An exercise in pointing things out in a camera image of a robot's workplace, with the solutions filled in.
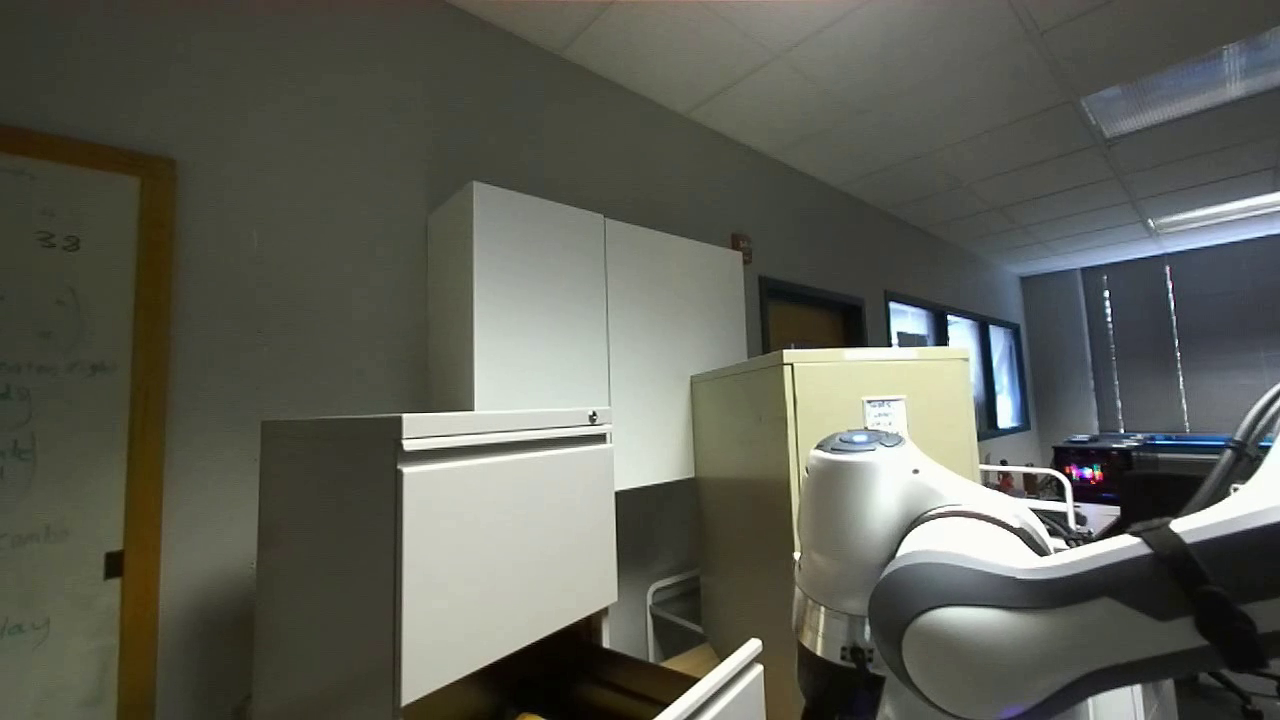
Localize whiteboard with wooden frame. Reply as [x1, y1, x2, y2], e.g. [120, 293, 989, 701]
[0, 125, 180, 720]

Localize large ceiling light panel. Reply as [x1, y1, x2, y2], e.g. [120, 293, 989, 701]
[1074, 24, 1280, 144]

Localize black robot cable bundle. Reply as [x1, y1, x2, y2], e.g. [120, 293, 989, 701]
[1174, 381, 1280, 521]

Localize white metal rail frame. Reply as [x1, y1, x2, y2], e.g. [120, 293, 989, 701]
[977, 461, 1082, 530]

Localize white wall cabinet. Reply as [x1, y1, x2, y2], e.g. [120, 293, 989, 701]
[603, 214, 753, 497]
[423, 179, 612, 416]

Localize grey cabinet drawer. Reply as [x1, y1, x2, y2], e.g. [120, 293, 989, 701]
[435, 630, 773, 720]

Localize paper label on filing cabinet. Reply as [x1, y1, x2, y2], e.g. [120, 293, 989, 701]
[861, 393, 913, 440]

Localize small grey drawer cabinet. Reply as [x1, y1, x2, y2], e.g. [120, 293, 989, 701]
[250, 409, 624, 720]

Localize black computer with lights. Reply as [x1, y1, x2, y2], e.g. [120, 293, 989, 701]
[1046, 426, 1262, 529]

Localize dark door frame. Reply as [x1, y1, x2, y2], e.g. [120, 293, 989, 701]
[754, 270, 871, 358]

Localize grey vertical window blinds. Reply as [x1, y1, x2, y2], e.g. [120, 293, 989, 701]
[1074, 234, 1280, 440]

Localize narrow ceiling light panel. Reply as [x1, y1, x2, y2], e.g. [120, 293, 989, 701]
[1144, 188, 1280, 238]

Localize black strap on arm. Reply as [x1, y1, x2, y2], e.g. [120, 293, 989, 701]
[1127, 513, 1272, 678]

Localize dark framed window row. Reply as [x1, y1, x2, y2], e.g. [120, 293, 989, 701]
[884, 293, 1035, 442]

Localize beige metal filing cabinet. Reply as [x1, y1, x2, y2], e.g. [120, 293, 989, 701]
[689, 343, 984, 720]

